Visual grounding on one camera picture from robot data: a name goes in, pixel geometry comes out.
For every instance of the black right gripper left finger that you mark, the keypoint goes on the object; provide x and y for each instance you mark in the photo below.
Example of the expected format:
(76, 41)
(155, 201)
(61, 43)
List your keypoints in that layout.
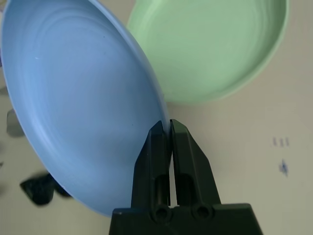
(151, 171)

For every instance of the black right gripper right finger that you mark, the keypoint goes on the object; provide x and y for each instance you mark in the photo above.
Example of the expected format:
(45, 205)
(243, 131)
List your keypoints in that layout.
(193, 171)

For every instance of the blue plate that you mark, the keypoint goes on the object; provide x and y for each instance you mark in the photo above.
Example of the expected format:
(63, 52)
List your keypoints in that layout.
(73, 98)

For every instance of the black sunglasses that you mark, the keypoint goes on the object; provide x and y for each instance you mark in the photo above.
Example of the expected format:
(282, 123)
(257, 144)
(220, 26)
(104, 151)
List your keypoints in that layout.
(36, 188)

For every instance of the green plate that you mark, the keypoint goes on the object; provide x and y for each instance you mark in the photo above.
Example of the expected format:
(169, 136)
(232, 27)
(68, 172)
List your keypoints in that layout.
(207, 49)

